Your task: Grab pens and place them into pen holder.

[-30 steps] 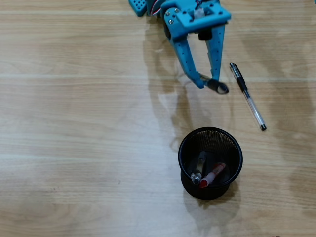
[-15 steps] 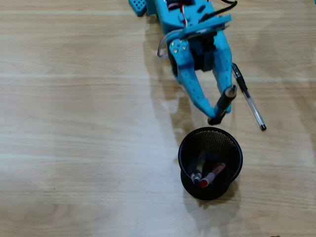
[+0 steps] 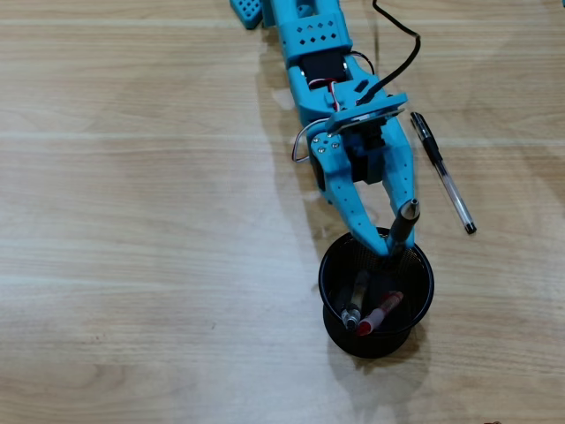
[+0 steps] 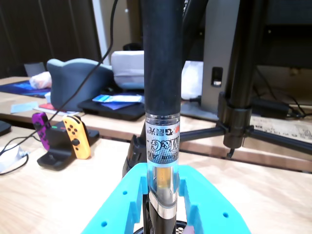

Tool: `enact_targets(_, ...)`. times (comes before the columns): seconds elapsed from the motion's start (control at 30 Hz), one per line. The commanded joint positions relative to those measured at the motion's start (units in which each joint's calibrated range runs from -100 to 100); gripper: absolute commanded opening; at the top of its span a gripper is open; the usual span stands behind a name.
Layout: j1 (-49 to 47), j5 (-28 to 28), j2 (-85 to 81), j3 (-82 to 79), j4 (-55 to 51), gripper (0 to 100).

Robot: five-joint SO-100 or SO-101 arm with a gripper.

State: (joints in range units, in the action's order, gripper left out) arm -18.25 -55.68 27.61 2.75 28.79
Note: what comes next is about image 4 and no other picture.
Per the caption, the purple game controller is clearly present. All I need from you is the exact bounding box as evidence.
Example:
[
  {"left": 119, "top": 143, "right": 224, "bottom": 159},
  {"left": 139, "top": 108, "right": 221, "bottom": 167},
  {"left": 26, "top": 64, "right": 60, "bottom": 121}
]
[{"left": 31, "top": 112, "right": 52, "bottom": 151}]

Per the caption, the dark wooden cabinet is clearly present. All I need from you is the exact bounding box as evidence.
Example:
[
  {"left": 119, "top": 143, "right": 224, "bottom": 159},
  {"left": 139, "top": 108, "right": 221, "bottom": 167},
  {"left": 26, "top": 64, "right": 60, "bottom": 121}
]
[{"left": 0, "top": 0, "right": 102, "bottom": 78}]

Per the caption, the black flat laptop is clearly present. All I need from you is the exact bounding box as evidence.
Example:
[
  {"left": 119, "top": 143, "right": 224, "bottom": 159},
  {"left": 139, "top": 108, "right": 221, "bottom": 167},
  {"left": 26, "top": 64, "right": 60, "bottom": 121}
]
[{"left": 77, "top": 98, "right": 146, "bottom": 122}]

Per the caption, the blue white packet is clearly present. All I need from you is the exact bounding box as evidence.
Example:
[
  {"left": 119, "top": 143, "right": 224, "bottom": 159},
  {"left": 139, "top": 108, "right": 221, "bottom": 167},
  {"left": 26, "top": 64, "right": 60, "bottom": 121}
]
[{"left": 92, "top": 94, "right": 145, "bottom": 104}]

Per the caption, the black controller charging dock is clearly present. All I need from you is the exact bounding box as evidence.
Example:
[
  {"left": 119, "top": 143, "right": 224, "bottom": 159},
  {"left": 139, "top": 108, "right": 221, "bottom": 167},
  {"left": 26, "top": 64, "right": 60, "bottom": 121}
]
[{"left": 36, "top": 123, "right": 100, "bottom": 171}]

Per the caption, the white crumpled object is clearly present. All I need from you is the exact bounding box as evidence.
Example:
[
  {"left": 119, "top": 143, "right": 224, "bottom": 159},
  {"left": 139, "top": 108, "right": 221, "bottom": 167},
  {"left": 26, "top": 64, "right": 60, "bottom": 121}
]
[{"left": 0, "top": 143, "right": 31, "bottom": 175}]

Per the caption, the black computer monitor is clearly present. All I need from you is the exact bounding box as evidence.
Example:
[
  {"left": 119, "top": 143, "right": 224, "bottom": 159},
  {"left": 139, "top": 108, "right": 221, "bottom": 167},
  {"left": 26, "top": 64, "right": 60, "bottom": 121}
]
[{"left": 254, "top": 0, "right": 312, "bottom": 68}]

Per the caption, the black flat device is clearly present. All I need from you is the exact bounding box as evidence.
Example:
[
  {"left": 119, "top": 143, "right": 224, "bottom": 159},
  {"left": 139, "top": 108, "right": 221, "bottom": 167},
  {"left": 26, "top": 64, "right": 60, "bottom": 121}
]
[{"left": 0, "top": 120, "right": 12, "bottom": 137}]

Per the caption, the white paper box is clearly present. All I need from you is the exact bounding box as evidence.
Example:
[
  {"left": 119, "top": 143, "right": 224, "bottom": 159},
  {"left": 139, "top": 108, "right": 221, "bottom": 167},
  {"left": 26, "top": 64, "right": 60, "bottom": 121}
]
[{"left": 111, "top": 50, "right": 145, "bottom": 90}]

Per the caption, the black camera tripod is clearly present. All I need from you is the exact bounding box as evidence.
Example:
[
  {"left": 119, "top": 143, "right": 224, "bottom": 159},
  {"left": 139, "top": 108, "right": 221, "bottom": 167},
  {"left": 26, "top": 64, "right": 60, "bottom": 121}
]
[{"left": 121, "top": 0, "right": 312, "bottom": 181}]

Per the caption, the light blue card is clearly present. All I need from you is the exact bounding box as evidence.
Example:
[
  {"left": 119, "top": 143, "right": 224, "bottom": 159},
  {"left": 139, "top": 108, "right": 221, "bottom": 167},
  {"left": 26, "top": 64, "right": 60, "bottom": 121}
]
[{"left": 10, "top": 101, "right": 39, "bottom": 114}]

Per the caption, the white plastic bag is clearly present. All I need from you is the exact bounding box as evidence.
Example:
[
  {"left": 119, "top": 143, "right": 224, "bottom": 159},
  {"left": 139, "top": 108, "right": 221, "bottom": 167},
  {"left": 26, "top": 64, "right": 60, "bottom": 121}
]
[{"left": 181, "top": 60, "right": 205, "bottom": 100}]

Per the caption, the black power adapter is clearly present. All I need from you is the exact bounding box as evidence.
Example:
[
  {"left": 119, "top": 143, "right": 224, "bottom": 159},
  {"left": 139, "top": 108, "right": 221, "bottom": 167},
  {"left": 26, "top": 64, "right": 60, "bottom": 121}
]
[{"left": 251, "top": 97, "right": 291, "bottom": 119}]

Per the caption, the black mesh pen holder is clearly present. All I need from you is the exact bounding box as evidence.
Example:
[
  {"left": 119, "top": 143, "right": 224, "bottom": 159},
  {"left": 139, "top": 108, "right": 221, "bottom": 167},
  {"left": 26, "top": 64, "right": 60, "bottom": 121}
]
[{"left": 133, "top": 219, "right": 190, "bottom": 234}]

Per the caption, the pink white bag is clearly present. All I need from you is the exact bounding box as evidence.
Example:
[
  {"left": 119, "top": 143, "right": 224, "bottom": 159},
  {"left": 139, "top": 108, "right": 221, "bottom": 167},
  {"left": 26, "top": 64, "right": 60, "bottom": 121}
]
[{"left": 29, "top": 71, "right": 53, "bottom": 89}]

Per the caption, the black grip retractable pen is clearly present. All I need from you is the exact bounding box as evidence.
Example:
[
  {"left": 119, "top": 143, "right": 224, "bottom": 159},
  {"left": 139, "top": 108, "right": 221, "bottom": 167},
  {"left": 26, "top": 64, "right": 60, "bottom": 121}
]
[{"left": 142, "top": 0, "right": 184, "bottom": 234}]

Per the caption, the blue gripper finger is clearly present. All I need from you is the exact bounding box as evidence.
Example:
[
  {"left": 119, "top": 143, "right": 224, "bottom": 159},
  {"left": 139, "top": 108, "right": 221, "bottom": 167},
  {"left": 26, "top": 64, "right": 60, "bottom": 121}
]
[
  {"left": 179, "top": 165, "right": 252, "bottom": 234},
  {"left": 80, "top": 162, "right": 148, "bottom": 234}
]

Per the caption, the black hanging cable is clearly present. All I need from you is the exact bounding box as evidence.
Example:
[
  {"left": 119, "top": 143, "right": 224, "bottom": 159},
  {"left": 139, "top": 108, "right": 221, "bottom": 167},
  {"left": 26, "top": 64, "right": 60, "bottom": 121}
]
[{"left": 0, "top": 0, "right": 120, "bottom": 156}]

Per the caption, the blue mouse pad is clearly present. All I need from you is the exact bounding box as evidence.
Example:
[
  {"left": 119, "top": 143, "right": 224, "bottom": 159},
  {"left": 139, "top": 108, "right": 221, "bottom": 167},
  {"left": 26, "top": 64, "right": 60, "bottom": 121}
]
[{"left": 0, "top": 80, "right": 52, "bottom": 98}]

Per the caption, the grey cat shaped cushion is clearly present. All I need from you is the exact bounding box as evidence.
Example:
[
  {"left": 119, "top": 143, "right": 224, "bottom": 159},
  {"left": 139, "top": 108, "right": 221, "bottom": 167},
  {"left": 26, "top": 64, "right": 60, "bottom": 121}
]
[{"left": 46, "top": 58, "right": 115, "bottom": 112}]

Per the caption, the orange game controller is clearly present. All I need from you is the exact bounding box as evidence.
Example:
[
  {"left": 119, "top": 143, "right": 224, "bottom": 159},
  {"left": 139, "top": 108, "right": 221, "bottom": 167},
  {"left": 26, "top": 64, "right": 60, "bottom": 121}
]
[{"left": 62, "top": 115, "right": 92, "bottom": 160}]

